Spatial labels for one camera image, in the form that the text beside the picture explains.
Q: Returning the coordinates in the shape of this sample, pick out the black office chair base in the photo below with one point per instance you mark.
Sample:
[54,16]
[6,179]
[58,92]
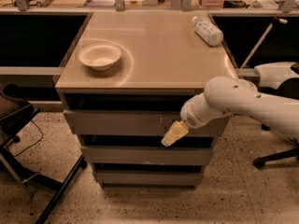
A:
[260,162]

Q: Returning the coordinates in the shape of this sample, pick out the grey bottom drawer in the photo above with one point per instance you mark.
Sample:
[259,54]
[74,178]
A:
[155,179]

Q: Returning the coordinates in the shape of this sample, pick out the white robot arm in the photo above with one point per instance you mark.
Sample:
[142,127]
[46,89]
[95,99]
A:
[225,96]

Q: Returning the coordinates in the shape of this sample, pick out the grey drawer cabinet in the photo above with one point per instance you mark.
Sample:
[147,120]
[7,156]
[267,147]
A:
[163,64]

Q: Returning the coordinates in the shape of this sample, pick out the white pole with black handle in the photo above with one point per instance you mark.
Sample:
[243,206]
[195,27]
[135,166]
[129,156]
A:
[274,21]

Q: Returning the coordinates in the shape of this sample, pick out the clear plastic water bottle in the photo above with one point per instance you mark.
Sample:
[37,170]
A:
[210,33]

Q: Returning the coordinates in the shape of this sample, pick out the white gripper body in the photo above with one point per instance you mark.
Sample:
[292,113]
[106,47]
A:
[191,116]

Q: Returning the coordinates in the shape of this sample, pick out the grey middle drawer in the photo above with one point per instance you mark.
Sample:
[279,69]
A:
[143,155]

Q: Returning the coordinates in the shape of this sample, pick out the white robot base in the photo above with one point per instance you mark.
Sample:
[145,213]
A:
[272,75]

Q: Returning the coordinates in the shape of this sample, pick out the grey top drawer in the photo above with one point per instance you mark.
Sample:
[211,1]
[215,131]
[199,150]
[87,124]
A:
[133,123]

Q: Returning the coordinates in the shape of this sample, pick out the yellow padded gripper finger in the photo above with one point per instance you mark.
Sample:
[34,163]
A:
[177,130]

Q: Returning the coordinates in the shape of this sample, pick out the grey drawer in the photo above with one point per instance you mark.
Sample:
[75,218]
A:
[155,179]
[133,123]
[143,155]

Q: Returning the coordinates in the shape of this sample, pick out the white paper bowl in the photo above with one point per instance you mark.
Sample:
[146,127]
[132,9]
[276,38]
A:
[100,57]

